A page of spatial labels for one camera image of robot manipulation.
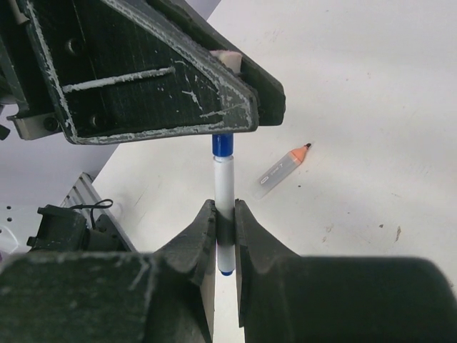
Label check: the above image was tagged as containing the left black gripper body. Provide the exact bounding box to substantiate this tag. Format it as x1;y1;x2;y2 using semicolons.
1;1;62;140

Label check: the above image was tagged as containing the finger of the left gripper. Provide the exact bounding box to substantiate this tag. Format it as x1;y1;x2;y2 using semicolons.
24;1;258;145
149;1;286;126

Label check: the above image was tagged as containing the orange tip marker pen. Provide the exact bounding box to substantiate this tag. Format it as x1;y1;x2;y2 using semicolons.
253;143;312;199

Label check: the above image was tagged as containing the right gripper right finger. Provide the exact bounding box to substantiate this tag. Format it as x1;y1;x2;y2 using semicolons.
235;200;456;342

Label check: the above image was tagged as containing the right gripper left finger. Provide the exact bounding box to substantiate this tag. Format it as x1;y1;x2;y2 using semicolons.
1;200;216;342

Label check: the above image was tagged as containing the blue pen cap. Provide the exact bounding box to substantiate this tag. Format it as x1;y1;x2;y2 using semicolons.
211;50;243;157

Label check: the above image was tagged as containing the white pen blue end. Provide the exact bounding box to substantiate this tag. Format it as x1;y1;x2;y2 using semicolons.
214;156;236;276

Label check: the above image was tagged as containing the aluminium mounting rail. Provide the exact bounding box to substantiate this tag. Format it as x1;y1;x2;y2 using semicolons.
61;172;136;252

